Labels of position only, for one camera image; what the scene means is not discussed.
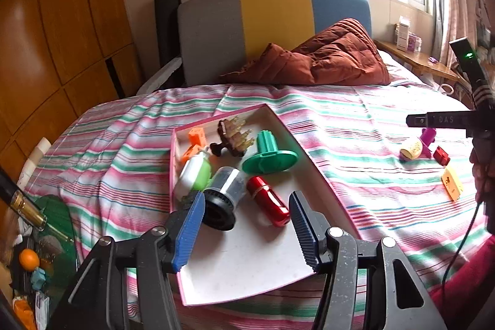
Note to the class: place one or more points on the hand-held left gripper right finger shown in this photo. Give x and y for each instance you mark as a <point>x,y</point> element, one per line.
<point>305,233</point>

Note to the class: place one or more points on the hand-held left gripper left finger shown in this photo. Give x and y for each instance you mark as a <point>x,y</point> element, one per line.
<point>189,233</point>

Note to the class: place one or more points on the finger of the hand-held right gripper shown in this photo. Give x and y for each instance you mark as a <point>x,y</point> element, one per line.
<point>437,120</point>

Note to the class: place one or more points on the purple plunger-shaped piece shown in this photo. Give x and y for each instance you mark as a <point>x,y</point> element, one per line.
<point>428,138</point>

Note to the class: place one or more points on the red metallic capsule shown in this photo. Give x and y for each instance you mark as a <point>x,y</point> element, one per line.
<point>268,200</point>

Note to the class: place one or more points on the black and clear cylinder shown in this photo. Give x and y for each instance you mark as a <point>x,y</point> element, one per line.
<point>226,194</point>

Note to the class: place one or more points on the pink-edged white tray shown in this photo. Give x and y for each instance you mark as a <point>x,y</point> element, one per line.
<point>251,256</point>

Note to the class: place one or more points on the green plastic spool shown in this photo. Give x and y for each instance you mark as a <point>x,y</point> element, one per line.
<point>270,158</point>

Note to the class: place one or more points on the brown studded disc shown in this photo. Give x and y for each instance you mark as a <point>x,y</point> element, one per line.
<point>234,136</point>

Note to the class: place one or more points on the person's right hand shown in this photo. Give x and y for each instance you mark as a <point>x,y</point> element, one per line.
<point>478,175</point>

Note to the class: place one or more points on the small red block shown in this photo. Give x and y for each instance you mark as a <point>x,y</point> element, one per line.
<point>441,156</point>

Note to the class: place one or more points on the yellow patterned cylinder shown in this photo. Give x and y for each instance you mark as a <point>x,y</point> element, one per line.
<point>412,149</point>

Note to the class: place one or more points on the green and white plastic piece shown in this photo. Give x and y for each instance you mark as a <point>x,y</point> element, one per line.
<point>193,173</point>

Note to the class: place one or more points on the pale pink pillow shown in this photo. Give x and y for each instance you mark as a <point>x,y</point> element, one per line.
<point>398,69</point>

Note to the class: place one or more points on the flat orange plastic piece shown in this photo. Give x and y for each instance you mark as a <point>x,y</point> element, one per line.
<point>452,183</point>

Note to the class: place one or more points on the wooden bedside table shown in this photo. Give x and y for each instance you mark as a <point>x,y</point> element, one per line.
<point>417,57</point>

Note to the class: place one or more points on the orange plastic block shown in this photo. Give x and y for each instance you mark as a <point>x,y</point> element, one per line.
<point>192,153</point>
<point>197,136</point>

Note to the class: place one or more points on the purple box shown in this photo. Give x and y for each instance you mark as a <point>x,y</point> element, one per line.
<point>414,43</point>

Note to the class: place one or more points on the striped bed sheet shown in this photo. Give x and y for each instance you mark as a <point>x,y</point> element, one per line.
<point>367,167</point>

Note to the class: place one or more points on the white box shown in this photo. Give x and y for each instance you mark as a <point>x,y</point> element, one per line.
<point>403,32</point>

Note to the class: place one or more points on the brown quilt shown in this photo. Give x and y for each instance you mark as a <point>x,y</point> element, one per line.
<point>328,59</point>

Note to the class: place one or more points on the green glass table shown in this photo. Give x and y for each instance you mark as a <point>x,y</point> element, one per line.
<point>54,221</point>

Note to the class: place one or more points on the teal object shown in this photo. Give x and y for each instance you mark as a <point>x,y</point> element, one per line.
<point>39,279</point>

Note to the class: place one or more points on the orange fruit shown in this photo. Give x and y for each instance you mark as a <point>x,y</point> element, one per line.
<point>29,259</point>

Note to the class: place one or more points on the black and gold tube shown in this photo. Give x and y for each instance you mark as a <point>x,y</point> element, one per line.
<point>23,202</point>

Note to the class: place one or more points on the white cups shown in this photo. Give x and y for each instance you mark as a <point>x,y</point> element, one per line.
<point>36,160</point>

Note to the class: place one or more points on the person's red clothing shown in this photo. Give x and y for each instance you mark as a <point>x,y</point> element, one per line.
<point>468,291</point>

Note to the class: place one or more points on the orange packet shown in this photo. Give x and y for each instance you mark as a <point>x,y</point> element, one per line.
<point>24,312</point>

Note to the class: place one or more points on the grey yellow blue headboard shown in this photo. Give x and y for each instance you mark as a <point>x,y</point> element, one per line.
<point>251,28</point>

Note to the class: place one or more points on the wooden wardrobe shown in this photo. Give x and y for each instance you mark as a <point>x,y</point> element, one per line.
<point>58,36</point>

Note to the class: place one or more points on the white bed rail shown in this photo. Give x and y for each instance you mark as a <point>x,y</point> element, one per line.
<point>160,76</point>

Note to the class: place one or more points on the black bed post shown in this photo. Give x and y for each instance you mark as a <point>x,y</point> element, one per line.
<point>167,32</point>

